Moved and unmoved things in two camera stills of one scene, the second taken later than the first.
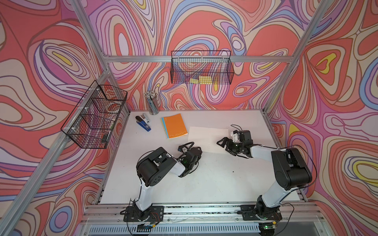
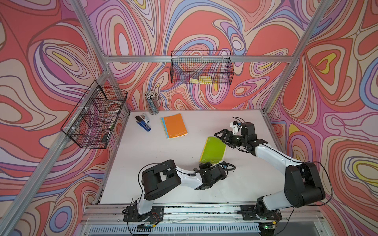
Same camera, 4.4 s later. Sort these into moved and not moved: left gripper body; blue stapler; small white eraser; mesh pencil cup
Moved: left gripper body
Not moved: mesh pencil cup; small white eraser; blue stapler
